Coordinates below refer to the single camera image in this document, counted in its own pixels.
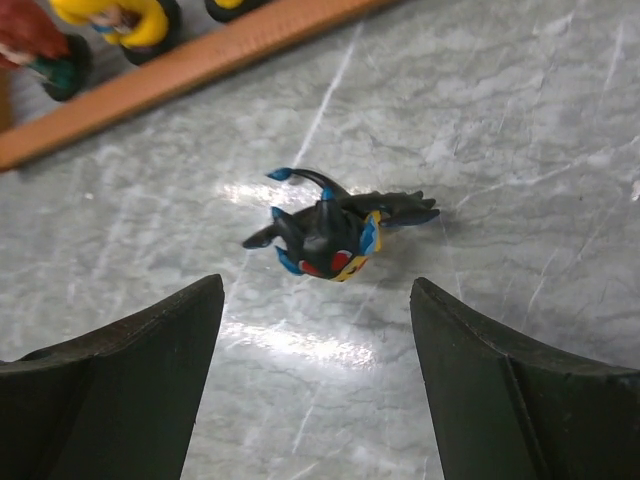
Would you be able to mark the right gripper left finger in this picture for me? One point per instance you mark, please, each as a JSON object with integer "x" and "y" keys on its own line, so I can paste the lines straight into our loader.
{"x": 119, "y": 402}

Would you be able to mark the brown-haired figurine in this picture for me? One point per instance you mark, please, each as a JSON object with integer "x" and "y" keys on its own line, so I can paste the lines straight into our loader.
{"x": 225, "y": 11}

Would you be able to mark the yellow-haired figurine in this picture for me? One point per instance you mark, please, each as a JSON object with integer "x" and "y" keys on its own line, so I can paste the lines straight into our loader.
{"x": 143, "y": 29}

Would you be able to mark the orange wooden three-tier shelf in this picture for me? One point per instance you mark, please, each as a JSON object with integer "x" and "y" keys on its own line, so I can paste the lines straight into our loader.
{"x": 254, "y": 36}

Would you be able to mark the black yellow spiky figurine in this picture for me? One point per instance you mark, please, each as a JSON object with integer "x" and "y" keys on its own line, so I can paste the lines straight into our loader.
{"x": 335, "y": 237}

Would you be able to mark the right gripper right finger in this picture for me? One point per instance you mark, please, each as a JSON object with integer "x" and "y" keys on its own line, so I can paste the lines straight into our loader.
{"x": 506, "y": 406}

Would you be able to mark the red-haired figurine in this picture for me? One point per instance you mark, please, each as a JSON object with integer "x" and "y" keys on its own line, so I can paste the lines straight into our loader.
{"x": 30, "y": 40}

